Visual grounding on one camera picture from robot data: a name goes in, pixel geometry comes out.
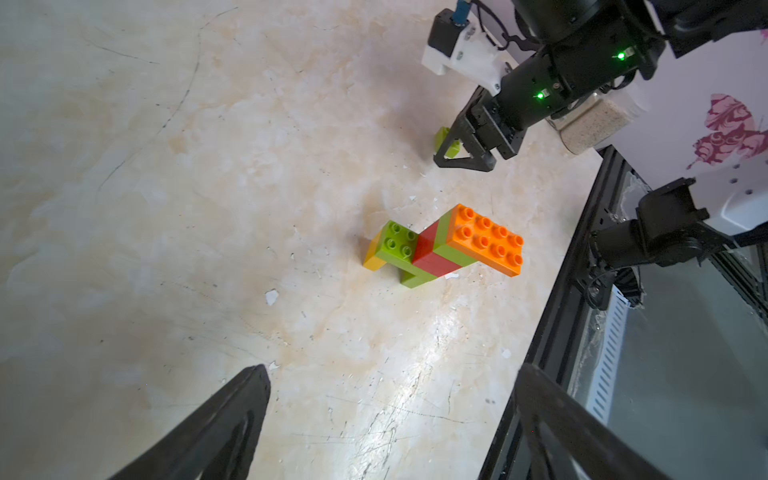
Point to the white slotted cable duct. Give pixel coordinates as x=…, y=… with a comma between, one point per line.
x=595, y=372

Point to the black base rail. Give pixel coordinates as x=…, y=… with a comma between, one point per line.
x=691, y=391

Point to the long green lego brick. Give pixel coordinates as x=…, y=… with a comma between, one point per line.
x=397, y=247

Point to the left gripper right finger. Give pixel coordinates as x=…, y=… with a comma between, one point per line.
x=564, y=439

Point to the red lego brick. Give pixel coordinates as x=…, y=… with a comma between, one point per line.
x=426, y=259

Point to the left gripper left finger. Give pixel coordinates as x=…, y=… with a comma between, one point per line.
x=217, y=441

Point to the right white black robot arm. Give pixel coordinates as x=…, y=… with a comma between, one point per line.
x=679, y=86

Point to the yellow lego brick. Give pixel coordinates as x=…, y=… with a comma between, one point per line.
x=371, y=261

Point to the orange long lego brick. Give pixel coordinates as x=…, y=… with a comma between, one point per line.
x=488, y=242

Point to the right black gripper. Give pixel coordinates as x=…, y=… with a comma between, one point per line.
x=577, y=53

